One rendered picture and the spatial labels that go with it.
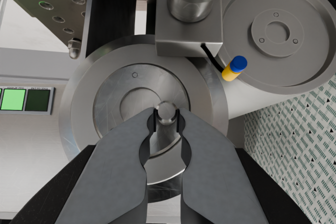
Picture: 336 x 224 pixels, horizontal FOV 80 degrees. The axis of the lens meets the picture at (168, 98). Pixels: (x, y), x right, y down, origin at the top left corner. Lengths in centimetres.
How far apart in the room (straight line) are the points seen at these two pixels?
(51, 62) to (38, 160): 299
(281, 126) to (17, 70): 356
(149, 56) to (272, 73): 11
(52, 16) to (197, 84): 40
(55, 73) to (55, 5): 299
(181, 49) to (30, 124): 49
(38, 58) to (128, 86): 346
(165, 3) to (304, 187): 24
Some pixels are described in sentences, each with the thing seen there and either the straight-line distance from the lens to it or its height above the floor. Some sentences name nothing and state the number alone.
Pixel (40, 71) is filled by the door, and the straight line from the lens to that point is 353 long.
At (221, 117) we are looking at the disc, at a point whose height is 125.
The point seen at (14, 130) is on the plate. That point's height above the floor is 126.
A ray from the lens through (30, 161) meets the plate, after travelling 59.
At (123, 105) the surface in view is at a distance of 16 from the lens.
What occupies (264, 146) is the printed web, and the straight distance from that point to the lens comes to 36.
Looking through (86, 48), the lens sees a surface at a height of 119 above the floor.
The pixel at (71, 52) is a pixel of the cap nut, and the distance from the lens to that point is 58.
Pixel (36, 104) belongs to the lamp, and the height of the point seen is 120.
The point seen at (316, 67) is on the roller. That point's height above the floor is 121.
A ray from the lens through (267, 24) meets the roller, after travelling 22.
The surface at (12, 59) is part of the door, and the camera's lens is 376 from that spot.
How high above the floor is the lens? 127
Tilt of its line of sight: 12 degrees down
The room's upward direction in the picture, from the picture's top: 179 degrees counter-clockwise
